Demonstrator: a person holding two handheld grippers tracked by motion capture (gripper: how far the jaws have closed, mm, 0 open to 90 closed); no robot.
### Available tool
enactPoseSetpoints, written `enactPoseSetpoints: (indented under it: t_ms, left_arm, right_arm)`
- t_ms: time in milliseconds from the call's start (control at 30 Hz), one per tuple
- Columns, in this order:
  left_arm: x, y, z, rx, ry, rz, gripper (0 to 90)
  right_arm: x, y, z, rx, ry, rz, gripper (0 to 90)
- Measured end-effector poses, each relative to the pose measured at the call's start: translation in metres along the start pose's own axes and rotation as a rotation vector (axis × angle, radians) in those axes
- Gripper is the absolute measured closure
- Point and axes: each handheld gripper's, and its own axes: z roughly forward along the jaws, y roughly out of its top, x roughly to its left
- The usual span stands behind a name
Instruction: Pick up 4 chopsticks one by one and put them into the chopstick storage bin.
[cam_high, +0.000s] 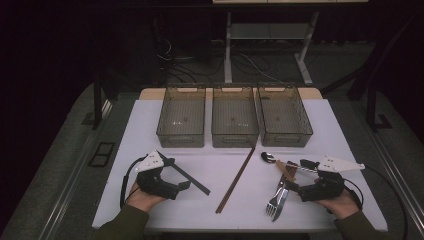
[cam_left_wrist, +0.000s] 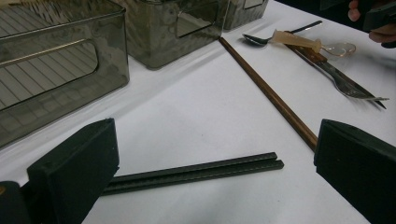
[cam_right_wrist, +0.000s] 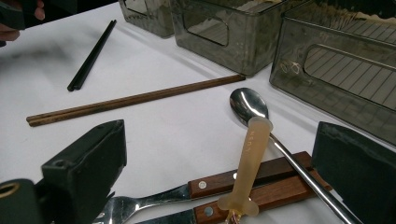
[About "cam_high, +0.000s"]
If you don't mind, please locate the black rectangular floor frame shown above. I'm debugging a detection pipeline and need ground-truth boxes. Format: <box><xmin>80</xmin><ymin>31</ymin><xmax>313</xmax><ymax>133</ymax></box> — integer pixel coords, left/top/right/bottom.
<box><xmin>87</xmin><ymin>141</ymin><xmax>116</xmax><ymax>168</ymax></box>

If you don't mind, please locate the metal table knife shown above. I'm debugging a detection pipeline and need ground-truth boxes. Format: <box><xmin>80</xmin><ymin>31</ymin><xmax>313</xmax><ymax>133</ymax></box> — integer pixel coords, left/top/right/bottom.
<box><xmin>271</xmin><ymin>162</ymin><xmax>298</xmax><ymax>223</ymax></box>

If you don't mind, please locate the right hand-held gripper black cable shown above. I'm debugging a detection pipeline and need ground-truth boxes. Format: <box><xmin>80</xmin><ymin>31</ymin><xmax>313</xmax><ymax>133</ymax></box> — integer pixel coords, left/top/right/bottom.
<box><xmin>342</xmin><ymin>164</ymin><xmax>410</xmax><ymax>240</ymax></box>

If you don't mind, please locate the black metal stand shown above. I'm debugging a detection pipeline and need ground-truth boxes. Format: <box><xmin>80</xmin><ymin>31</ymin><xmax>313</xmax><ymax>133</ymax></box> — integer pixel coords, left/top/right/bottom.
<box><xmin>81</xmin><ymin>71</ymin><xmax>113</xmax><ymax>131</ymax></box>
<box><xmin>365</xmin><ymin>83</ymin><xmax>394</xmax><ymax>132</ymax></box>

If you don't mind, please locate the person's right hand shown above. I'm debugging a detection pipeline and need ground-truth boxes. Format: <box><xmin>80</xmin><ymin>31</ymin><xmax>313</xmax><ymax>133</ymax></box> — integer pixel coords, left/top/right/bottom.
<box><xmin>313</xmin><ymin>188</ymin><xmax>361</xmax><ymax>220</ymax></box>

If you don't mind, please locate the transparent grey plastic bin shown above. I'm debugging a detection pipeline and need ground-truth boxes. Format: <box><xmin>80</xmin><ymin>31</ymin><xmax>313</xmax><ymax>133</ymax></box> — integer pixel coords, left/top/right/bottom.
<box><xmin>256</xmin><ymin>82</ymin><xmax>314</xmax><ymax>148</ymax></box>
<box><xmin>211</xmin><ymin>83</ymin><xmax>260</xmax><ymax>149</ymax></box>
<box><xmin>155</xmin><ymin>82</ymin><xmax>207</xmax><ymax>149</ymax></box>

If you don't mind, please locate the tangle of black cables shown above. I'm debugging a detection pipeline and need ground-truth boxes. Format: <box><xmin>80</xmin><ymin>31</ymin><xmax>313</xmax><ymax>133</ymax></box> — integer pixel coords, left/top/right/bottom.
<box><xmin>155</xmin><ymin>35</ymin><xmax>228</xmax><ymax>85</ymax></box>

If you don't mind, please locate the wooden-handled metal spoon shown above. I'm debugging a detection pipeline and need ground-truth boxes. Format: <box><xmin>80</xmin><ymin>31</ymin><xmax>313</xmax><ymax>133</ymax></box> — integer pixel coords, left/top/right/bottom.
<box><xmin>260</xmin><ymin>151</ymin><xmax>296</xmax><ymax>183</ymax></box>

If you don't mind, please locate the brown wooden chopstick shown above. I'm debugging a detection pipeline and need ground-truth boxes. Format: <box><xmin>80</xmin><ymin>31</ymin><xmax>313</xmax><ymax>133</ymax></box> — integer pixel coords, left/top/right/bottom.
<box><xmin>216</xmin><ymin>146</ymin><xmax>257</xmax><ymax>215</ymax></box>
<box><xmin>215</xmin><ymin>145</ymin><xmax>256</xmax><ymax>214</ymax></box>

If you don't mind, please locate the white metal desk frame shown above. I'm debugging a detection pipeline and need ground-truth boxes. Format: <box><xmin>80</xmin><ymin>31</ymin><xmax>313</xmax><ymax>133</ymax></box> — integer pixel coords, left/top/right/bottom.
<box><xmin>212</xmin><ymin>0</ymin><xmax>369</xmax><ymax>86</ymax></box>

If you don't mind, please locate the thin white cable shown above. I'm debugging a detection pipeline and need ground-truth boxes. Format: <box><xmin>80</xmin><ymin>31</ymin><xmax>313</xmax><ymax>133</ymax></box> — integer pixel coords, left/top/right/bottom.
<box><xmin>239</xmin><ymin>52</ymin><xmax>285</xmax><ymax>84</ymax></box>

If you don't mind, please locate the person's left hand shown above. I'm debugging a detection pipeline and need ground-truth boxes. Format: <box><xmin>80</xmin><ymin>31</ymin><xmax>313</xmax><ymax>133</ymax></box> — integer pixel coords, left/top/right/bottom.
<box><xmin>126</xmin><ymin>181</ymin><xmax>168</xmax><ymax>213</ymax></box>

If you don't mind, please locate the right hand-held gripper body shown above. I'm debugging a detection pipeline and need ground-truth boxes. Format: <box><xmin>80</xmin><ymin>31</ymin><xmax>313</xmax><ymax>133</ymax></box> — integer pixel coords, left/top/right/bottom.
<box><xmin>298</xmin><ymin>154</ymin><xmax>367</xmax><ymax>203</ymax></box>

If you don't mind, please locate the metal floor rail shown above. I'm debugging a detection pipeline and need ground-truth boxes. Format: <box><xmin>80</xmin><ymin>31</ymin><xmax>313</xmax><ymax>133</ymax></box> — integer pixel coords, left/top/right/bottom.
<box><xmin>368</xmin><ymin>128</ymin><xmax>424</xmax><ymax>234</ymax></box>
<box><xmin>39</xmin><ymin>99</ymin><xmax>114</xmax><ymax>240</ymax></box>

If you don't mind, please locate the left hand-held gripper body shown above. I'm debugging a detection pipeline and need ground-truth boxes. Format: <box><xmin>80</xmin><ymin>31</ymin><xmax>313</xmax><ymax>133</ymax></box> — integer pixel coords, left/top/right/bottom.
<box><xmin>134</xmin><ymin>149</ymin><xmax>183</xmax><ymax>201</ymax></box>

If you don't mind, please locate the white table cover sheet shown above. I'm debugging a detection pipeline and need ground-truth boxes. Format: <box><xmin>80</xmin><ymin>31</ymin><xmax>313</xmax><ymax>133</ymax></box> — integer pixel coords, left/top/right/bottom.
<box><xmin>92</xmin><ymin>98</ymin><xmax>389</xmax><ymax>232</ymax></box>

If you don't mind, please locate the metal fork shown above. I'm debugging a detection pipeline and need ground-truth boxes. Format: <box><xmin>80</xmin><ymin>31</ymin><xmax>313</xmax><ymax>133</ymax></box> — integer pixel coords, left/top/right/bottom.
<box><xmin>265</xmin><ymin>173</ymin><xmax>288</xmax><ymax>218</ymax></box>

